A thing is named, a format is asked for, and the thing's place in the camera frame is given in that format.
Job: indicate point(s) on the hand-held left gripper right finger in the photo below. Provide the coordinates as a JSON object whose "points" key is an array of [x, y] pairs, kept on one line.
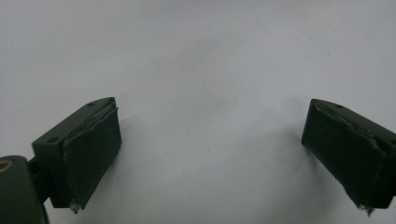
{"points": [[345, 152]]}

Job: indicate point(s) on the light blue foam mat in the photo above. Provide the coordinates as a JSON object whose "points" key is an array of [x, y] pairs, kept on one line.
{"points": [[199, 62]]}

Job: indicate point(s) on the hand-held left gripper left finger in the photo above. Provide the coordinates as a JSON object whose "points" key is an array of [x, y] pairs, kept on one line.
{"points": [[87, 155]]}

